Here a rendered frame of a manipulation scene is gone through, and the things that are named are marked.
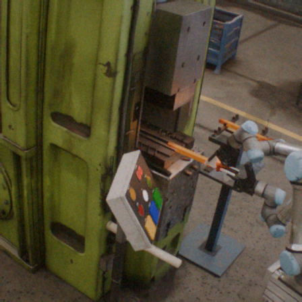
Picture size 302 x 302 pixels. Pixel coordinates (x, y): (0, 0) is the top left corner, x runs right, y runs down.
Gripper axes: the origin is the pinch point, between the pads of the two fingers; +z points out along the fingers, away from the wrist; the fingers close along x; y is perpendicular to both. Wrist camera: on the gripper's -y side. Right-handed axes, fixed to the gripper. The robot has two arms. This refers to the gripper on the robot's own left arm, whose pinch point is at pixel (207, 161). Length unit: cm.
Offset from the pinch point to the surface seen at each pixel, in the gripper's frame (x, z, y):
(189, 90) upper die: 1.8, -20.1, -31.7
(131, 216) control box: -72, -11, -3
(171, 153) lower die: -5.1, 10.1, -15.3
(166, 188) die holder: -15.9, 19.2, -3.5
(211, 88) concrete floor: 292, 152, -62
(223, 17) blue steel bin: 413, 129, -136
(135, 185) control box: -60, -12, -12
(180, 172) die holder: -3.6, 15.5, -4.6
